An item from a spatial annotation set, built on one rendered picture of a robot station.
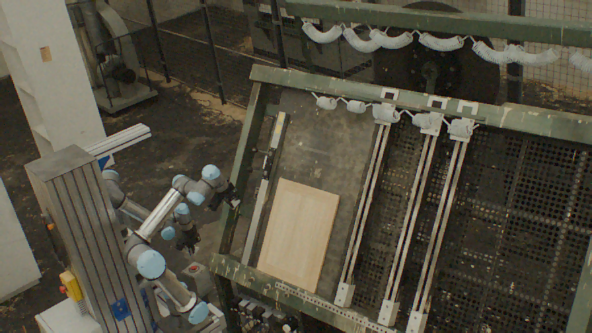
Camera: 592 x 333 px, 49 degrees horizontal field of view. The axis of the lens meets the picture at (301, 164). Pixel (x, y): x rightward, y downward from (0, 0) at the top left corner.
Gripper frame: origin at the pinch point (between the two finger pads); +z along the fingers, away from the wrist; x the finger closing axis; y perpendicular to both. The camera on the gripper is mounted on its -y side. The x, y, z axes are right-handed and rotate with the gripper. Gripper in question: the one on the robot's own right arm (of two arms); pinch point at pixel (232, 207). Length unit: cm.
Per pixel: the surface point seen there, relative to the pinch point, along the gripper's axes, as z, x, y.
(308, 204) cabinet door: 48, 2, 36
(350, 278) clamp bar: 50, -49, 25
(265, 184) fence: 49, 33, 26
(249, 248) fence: 68, 17, -6
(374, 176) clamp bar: 25, -26, 69
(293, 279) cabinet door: 67, -19, 2
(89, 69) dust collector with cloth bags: 308, 545, -16
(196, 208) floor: 237, 195, -19
